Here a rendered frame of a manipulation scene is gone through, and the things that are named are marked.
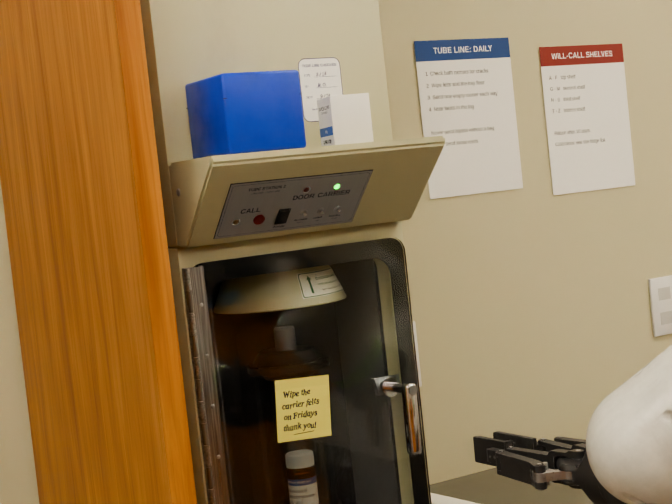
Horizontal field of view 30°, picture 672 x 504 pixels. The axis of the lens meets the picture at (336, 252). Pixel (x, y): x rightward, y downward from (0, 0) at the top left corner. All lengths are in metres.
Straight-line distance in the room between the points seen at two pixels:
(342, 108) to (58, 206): 0.38
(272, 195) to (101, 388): 0.32
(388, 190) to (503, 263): 0.77
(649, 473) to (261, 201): 0.60
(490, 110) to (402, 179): 0.76
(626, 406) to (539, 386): 1.29
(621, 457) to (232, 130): 0.59
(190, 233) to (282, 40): 0.28
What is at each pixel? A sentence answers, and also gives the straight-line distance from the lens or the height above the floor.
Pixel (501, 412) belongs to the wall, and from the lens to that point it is 2.30.
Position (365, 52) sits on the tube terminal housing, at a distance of 1.63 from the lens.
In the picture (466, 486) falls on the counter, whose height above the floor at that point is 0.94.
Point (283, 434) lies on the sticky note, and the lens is 1.54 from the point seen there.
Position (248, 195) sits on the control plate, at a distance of 1.43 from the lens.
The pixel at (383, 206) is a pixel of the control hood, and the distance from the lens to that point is 1.57.
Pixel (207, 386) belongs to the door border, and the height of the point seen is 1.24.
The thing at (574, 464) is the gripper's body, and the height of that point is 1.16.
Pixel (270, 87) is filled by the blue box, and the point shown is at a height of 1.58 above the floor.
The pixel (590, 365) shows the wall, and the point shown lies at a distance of 2.43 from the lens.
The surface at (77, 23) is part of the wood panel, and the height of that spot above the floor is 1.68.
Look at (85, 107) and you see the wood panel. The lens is 1.49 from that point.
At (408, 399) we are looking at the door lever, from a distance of 1.58.
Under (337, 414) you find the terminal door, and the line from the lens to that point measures 1.58.
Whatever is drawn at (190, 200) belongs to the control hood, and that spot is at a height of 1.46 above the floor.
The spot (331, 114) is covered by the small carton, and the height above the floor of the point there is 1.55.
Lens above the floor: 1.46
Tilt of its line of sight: 3 degrees down
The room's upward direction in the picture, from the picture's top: 6 degrees counter-clockwise
